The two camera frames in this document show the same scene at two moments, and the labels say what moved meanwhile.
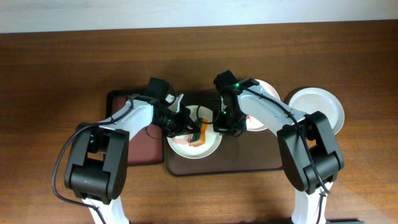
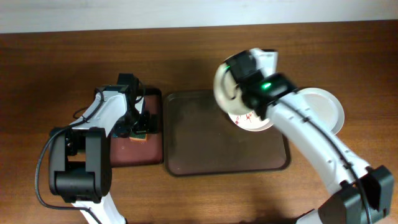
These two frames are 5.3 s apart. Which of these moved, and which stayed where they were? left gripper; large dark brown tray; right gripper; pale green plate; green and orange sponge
Moved: right gripper; green and orange sponge; left gripper
Stayed: pale green plate; large dark brown tray
